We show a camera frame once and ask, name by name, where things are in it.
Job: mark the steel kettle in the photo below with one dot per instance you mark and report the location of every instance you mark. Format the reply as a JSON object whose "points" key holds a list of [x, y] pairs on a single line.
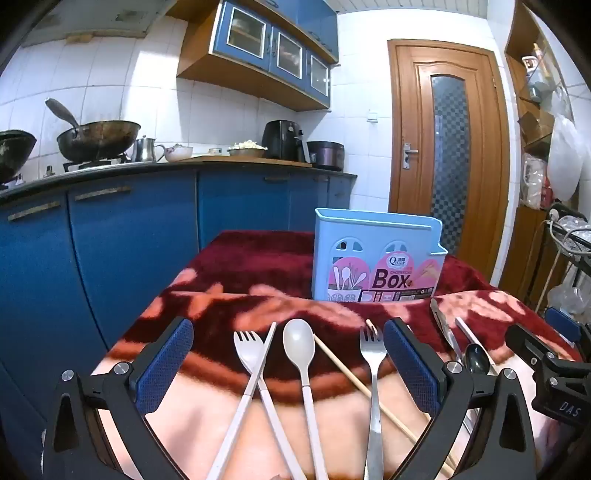
{"points": [[144, 150]]}

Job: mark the wooden cutting board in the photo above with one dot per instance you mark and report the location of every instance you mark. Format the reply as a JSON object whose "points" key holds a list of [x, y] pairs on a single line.
{"points": [[207, 159]]}

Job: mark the metal fork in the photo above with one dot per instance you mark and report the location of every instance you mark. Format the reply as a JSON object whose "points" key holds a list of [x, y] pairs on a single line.
{"points": [[373, 355]]}

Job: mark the metal bowl of food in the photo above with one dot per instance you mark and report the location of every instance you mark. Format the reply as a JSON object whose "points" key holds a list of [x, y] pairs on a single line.
{"points": [[247, 148]]}

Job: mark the wooden door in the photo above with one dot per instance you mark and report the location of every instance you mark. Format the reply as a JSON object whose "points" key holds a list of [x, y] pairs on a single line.
{"points": [[406, 115]]}

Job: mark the clear plastic bag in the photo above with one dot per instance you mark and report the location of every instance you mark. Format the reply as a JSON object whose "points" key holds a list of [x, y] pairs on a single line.
{"points": [[565, 297]]}

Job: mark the small black wok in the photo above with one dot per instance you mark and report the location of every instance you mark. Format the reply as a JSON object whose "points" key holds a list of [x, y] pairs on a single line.
{"points": [[14, 152]]}

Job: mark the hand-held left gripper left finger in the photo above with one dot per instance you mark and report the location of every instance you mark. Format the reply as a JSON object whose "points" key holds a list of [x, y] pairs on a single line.
{"points": [[166, 364]]}

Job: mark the red floral blanket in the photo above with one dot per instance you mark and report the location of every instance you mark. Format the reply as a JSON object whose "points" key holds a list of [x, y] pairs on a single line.
{"points": [[258, 272]]}

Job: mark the metal spatula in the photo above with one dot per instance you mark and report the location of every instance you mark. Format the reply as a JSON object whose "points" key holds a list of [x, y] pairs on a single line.
{"points": [[60, 110]]}

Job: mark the dark rice cooker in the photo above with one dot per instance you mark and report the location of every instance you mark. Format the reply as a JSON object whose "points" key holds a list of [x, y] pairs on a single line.
{"points": [[325, 154]]}

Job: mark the white plastic bag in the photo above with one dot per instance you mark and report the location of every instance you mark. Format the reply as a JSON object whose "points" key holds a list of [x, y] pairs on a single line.
{"points": [[565, 157]]}

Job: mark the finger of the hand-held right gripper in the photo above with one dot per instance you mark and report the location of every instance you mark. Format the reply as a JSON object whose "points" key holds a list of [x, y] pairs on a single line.
{"points": [[561, 323], [526, 341]]}

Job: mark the blue wall cabinet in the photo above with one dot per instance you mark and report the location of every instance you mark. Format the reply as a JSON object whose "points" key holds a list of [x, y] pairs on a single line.
{"points": [[258, 41]]}

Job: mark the wooden wall shelf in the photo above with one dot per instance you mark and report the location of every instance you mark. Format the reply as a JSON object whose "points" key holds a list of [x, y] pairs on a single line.
{"points": [[517, 240]]}

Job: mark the white plastic fork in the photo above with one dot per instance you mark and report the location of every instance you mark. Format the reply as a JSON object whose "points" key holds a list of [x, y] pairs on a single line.
{"points": [[249, 348]]}

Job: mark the cardboard box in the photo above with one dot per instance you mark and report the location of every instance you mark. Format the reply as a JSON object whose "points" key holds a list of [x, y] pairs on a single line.
{"points": [[535, 127]]}

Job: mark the blue base cabinets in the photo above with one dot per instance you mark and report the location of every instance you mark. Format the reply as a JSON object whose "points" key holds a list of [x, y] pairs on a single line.
{"points": [[129, 240]]}

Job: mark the gas stove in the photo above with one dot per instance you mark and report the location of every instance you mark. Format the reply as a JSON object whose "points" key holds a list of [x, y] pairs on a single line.
{"points": [[92, 165]]}

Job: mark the wall switch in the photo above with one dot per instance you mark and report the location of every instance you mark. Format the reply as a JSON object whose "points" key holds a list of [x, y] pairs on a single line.
{"points": [[372, 116]]}

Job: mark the metal table knife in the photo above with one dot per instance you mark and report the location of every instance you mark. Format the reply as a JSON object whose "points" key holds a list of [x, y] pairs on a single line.
{"points": [[443, 323]]}

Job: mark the white plastic spoon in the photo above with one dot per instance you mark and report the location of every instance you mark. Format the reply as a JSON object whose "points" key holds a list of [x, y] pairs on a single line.
{"points": [[298, 344]]}

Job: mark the red and white mug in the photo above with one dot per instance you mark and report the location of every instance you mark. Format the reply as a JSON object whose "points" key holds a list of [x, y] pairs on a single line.
{"points": [[529, 64]]}

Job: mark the wooden chopstick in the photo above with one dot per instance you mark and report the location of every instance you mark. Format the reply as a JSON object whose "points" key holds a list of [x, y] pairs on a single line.
{"points": [[351, 376]]}

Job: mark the range hood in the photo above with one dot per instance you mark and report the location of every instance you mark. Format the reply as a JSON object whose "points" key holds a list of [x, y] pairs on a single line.
{"points": [[92, 18]]}

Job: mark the large black wok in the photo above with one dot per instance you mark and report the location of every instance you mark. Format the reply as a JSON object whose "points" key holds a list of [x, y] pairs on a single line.
{"points": [[99, 141]]}

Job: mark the white bowl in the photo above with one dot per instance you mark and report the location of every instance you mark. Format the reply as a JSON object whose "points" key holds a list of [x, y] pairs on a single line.
{"points": [[179, 153]]}

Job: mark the metal spoon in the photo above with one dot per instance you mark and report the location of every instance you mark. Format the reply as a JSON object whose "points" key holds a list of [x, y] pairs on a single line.
{"points": [[478, 359]]}

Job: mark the pale blue cup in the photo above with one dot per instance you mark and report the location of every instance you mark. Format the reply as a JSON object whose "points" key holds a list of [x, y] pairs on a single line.
{"points": [[534, 92]]}

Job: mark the black air fryer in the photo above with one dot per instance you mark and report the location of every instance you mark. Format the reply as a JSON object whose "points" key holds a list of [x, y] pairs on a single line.
{"points": [[279, 138]]}

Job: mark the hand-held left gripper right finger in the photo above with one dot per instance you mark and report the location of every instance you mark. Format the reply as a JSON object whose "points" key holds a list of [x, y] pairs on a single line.
{"points": [[411, 364]]}

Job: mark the light blue utensil box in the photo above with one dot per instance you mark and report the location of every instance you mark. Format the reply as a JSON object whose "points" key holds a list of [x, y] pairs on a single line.
{"points": [[369, 258]]}

